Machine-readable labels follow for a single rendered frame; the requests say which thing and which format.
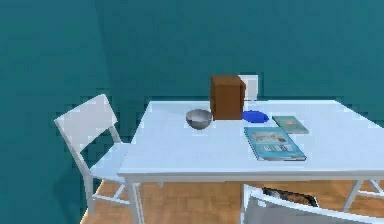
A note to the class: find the white table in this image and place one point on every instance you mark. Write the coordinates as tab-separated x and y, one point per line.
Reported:
186	150

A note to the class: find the blue plate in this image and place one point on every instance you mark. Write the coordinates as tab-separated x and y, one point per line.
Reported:
255	116

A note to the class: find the grey metal bowl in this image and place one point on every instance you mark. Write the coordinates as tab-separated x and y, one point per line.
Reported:
199	119

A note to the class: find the dark patterned floor cloth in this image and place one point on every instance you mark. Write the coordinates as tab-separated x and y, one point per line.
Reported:
290	196

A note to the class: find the large blue book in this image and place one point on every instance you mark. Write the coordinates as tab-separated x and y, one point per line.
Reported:
274	143

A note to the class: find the small teal book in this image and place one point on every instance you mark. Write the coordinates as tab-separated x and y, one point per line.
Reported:
290	124

